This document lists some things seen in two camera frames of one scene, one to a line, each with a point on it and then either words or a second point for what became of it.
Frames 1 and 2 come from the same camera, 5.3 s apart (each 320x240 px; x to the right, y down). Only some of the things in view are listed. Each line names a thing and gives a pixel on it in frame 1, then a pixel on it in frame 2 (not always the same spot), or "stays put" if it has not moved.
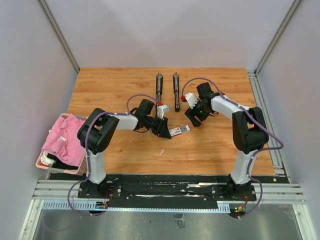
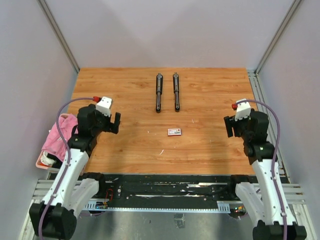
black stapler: (159, 85) stays put
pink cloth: (62, 142) stays put
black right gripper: (190, 113) to (230, 122)
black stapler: (176, 87) stays put
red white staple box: (174, 132) stays put
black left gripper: (163, 131) to (110, 127)
